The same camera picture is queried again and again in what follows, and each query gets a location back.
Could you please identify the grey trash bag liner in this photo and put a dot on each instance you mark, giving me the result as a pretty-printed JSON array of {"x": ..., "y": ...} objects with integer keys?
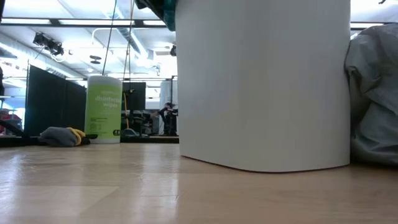
[{"x": 373, "y": 99}]

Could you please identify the black ceiling disc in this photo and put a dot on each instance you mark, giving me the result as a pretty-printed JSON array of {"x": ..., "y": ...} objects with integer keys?
[{"x": 95, "y": 59}]

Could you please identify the dark gloves with yellow trim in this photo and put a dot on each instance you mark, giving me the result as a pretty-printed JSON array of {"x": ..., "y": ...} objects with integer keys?
[{"x": 59, "y": 137}]

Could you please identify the black background robot arm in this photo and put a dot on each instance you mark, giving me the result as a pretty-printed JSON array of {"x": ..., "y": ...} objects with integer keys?
[{"x": 169, "y": 116}]

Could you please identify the black ceiling spotlight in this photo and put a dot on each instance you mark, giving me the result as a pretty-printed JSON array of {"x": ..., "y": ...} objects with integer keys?
[{"x": 173, "y": 50}]

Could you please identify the black background rig frame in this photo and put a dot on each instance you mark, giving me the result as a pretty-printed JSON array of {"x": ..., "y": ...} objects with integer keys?
[{"x": 171, "y": 93}]

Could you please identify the black partition panel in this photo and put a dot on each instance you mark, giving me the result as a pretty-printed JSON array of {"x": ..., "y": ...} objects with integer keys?
[
  {"x": 136, "y": 99},
  {"x": 46, "y": 102}
]

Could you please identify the green wipes canister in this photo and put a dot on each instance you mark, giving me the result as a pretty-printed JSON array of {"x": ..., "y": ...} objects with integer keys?
[{"x": 102, "y": 118}]

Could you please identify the white plastic trash bin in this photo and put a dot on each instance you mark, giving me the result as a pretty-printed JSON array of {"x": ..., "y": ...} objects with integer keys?
[{"x": 264, "y": 87}]

